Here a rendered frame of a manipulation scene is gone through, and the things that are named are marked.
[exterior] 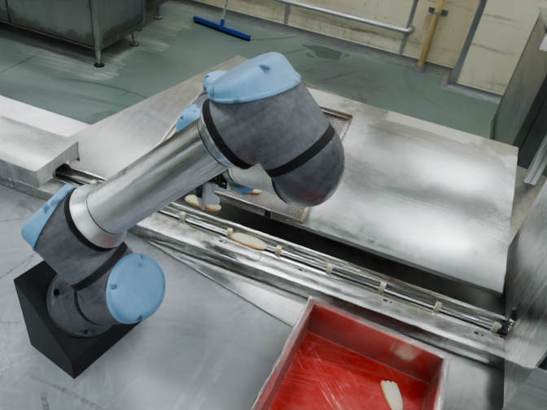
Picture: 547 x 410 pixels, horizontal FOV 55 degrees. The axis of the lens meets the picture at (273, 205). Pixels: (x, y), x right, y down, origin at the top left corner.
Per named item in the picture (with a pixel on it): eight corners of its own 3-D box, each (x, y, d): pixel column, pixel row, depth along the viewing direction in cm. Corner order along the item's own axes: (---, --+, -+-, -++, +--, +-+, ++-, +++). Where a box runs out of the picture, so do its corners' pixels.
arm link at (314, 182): (388, 187, 75) (264, 168, 120) (348, 125, 71) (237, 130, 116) (332, 240, 73) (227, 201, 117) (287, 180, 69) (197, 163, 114)
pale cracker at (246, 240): (228, 240, 138) (228, 237, 137) (234, 231, 141) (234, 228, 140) (263, 252, 136) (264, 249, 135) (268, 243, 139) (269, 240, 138)
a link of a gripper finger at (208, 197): (215, 220, 131) (220, 188, 127) (193, 212, 132) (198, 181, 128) (220, 215, 134) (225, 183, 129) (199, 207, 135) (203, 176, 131)
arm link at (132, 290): (107, 340, 97) (146, 337, 87) (56, 290, 92) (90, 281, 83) (146, 293, 104) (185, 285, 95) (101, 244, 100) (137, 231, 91)
